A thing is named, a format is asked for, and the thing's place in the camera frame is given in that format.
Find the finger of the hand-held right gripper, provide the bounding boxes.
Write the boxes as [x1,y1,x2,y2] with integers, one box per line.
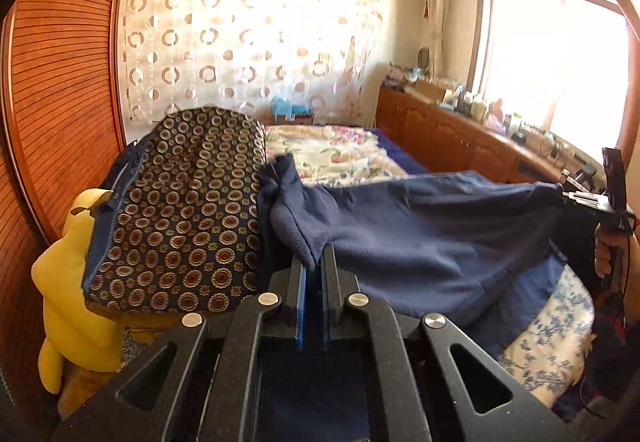
[560,189,608,214]

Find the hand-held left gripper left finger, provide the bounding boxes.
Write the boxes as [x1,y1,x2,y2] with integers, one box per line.
[52,258,308,442]

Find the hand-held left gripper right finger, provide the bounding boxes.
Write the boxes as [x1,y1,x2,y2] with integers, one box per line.
[321,244,572,442]

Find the navy printed sweatshirt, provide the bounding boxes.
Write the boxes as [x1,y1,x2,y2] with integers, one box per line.
[256,153,576,442]

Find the person's right hand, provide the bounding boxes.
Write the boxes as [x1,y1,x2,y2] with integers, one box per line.
[594,222,640,294]

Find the dark circle-patterned pillow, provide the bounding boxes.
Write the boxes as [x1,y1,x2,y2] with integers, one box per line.
[81,106,268,314]

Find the wooden cabinet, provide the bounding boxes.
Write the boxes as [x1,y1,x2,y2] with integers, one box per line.
[375,87,603,195]

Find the white blue floral sheet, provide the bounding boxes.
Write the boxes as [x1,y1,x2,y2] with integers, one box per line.
[497,264,597,409]

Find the window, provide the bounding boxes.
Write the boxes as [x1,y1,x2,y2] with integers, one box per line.
[472,0,637,169]

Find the floral quilt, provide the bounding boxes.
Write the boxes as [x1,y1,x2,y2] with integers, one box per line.
[262,123,407,188]

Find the blue bed sheet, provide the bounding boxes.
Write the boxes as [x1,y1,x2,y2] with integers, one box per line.
[370,127,432,175]

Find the cardboard box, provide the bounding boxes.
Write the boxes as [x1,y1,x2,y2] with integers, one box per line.
[414,79,447,104]

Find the blue item on bedside stand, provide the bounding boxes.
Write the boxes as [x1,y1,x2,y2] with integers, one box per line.
[270,94,315,126]

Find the yellow plush toy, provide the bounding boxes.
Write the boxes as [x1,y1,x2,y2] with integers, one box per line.
[31,188,127,395]

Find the pale window curtain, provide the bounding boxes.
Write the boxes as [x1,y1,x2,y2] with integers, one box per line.
[424,0,452,79]

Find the sheer circle-patterned curtain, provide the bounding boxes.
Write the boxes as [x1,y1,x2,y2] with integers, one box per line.
[121,0,387,129]

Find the wooden slatted wardrobe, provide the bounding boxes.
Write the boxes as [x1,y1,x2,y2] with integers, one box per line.
[0,0,140,418]

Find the tangle of cables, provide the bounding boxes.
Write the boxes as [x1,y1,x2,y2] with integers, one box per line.
[535,132,583,173]

